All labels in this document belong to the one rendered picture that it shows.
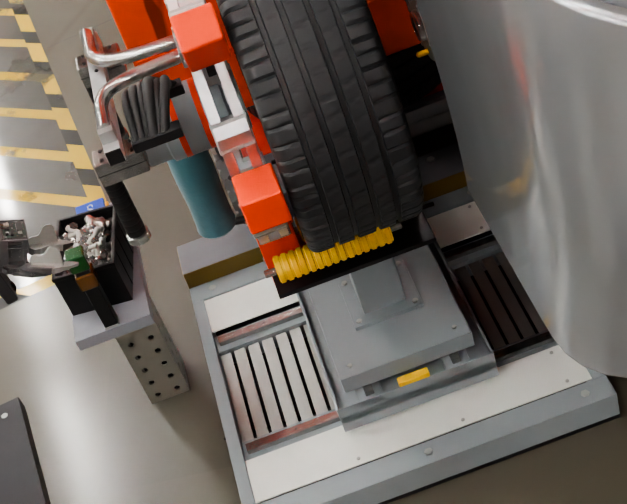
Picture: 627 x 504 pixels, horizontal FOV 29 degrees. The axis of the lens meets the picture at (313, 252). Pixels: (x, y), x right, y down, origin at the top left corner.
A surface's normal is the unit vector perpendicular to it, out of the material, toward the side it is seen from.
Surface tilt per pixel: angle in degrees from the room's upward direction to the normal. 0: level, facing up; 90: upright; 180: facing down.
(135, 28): 90
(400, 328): 0
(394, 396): 90
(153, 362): 90
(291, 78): 56
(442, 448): 0
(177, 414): 0
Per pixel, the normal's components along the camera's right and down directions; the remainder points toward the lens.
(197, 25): -0.08, -0.22
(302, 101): 0.10, 0.25
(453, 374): 0.23, 0.61
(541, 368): -0.26, -0.71
